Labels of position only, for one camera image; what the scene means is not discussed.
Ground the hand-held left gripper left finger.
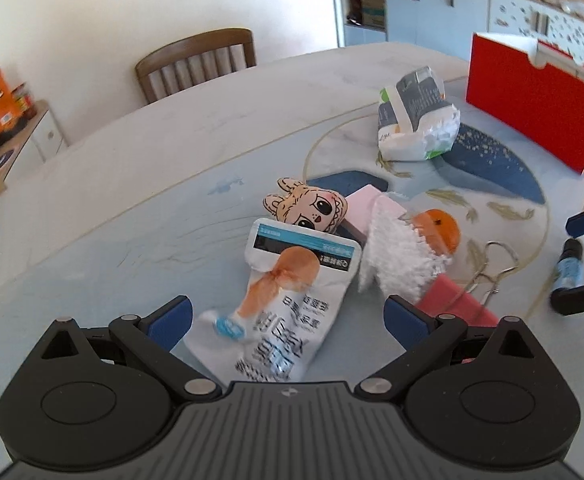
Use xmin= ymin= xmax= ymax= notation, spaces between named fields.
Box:
xmin=39 ymin=296 xmax=223 ymax=403

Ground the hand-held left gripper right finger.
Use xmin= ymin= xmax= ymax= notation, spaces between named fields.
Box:
xmin=354 ymin=295 xmax=547 ymax=403

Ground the small blue label bottle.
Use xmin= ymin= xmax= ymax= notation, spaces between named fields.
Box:
xmin=552 ymin=238 xmax=584 ymax=295

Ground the clear bag of white beads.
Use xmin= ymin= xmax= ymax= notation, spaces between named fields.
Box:
xmin=357 ymin=195 xmax=452 ymax=302

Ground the red cardboard box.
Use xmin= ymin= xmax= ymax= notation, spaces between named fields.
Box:
xmin=466 ymin=31 xmax=584 ymax=176

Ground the white grey tissue pack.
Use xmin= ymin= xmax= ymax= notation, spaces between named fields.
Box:
xmin=376 ymin=66 xmax=461 ymax=162

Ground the marble fish pattern desktop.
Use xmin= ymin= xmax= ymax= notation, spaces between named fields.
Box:
xmin=0 ymin=42 xmax=584 ymax=480

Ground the large pink binder clip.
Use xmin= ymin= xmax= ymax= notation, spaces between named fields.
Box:
xmin=414 ymin=241 xmax=518 ymax=363

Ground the orange mandarin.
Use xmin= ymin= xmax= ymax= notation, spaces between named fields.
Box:
xmin=411 ymin=208 xmax=461 ymax=257

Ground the white drumstick snack packet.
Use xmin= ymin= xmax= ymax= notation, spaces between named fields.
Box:
xmin=182 ymin=217 xmax=363 ymax=383

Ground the pink sponge block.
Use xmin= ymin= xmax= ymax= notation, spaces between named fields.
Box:
xmin=339 ymin=185 xmax=407 ymax=243

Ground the beige plush monster face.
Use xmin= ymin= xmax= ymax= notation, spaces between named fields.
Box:
xmin=263 ymin=177 xmax=349 ymax=235

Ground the white speckled cabinet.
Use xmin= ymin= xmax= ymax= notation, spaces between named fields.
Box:
xmin=486 ymin=0 xmax=584 ymax=81

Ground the white side cabinet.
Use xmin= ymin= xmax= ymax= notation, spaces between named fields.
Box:
xmin=0 ymin=100 xmax=69 ymax=196

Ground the red sauce jar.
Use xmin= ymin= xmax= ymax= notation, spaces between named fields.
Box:
xmin=12 ymin=83 xmax=38 ymax=119

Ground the light blue cabinet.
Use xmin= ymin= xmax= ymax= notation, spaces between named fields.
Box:
xmin=343 ymin=0 xmax=492 ymax=61

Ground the brown wooden chair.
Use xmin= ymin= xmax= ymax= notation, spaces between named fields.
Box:
xmin=135 ymin=28 xmax=257 ymax=106

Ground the cardboard box on shelf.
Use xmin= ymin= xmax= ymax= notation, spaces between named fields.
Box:
xmin=359 ymin=0 xmax=387 ymax=28

